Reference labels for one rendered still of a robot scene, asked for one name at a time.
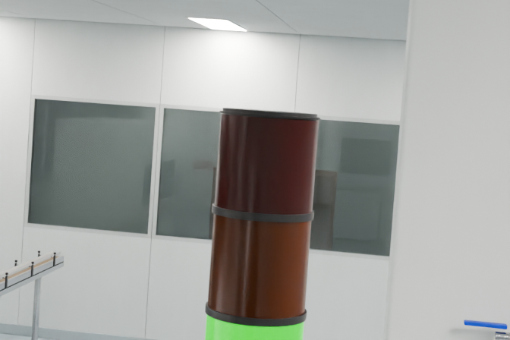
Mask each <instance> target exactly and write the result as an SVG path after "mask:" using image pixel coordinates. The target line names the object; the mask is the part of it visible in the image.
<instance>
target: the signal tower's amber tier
mask: <svg viewBox="0 0 510 340"><path fill-rule="evenodd" d="M310 230H311V221H309V222H259V221H250V220H243V219H233V218H229V217H224V216H219V215H216V214H213V226H212V247H211V258H210V270H209V291H208V303H207V304H208V306H209V307H210V308H211V309H213V310H215V311H218V312H220V313H225V314H229V315H232V316H242V317H248V318H257V319H284V318H291V317H295V316H300V315H302V314H303V313H304V312H305V302H306V292H307V272H308V261H309V251H310Z"/></svg>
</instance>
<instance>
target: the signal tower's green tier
mask: <svg viewBox="0 0 510 340"><path fill-rule="evenodd" d="M303 333H304V322H302V323H299V324H297V325H293V326H279V327H264V326H245V325H238V324H234V323H227V322H223V321H220V320H217V319H214V318H212V317H211V316H208V315H206V336H205V340H303Z"/></svg>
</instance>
